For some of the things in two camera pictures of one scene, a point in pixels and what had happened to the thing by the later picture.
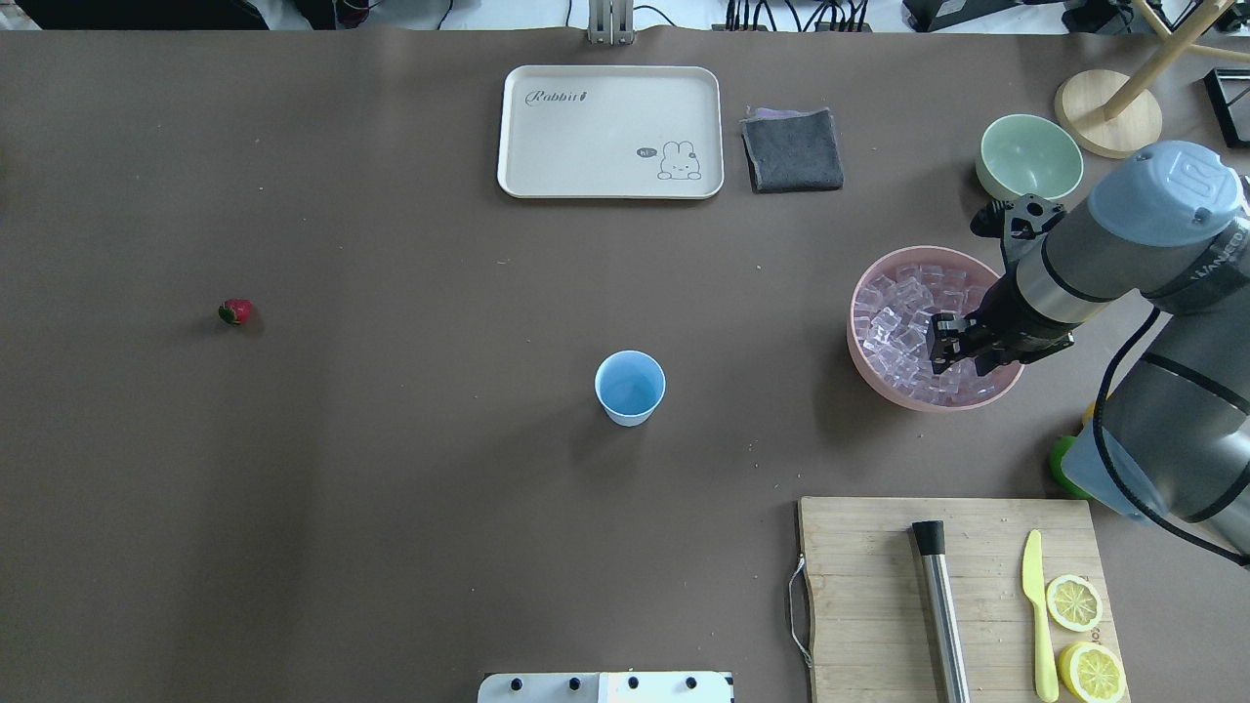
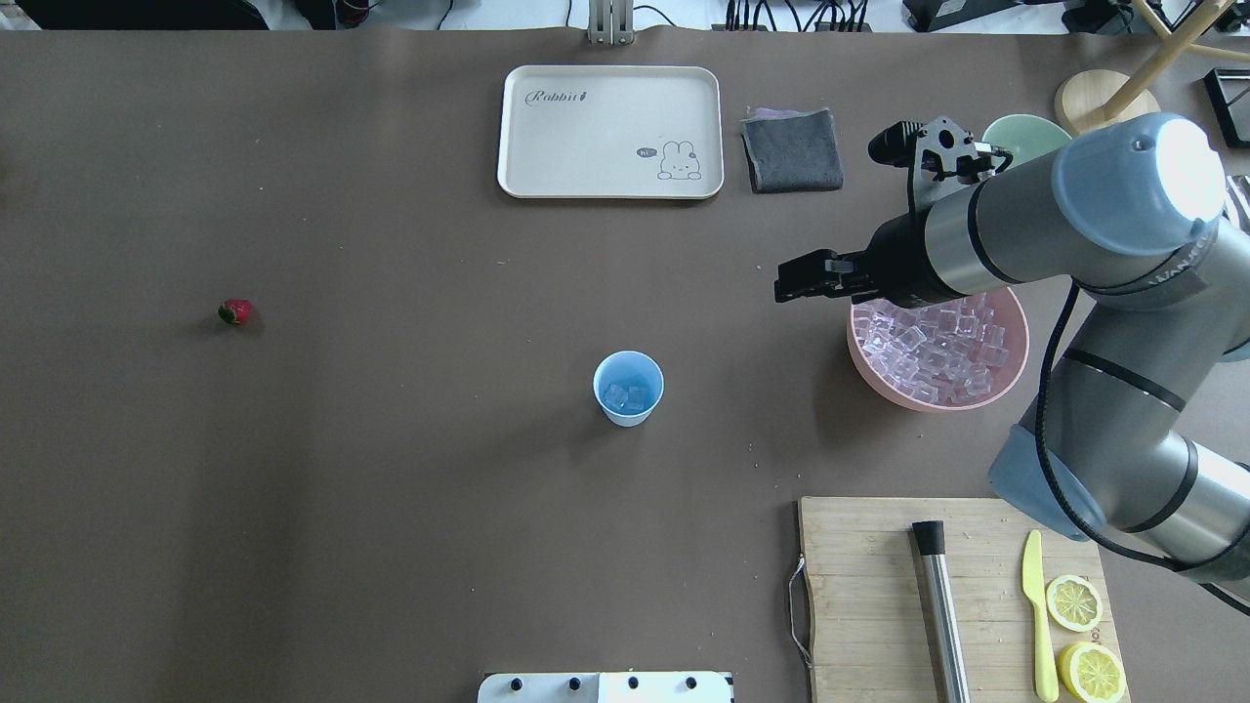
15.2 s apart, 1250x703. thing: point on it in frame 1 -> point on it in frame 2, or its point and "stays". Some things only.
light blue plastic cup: [630, 385] stays
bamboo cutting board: [871, 638] stays
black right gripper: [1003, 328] -> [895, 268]
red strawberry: [235, 310] stays
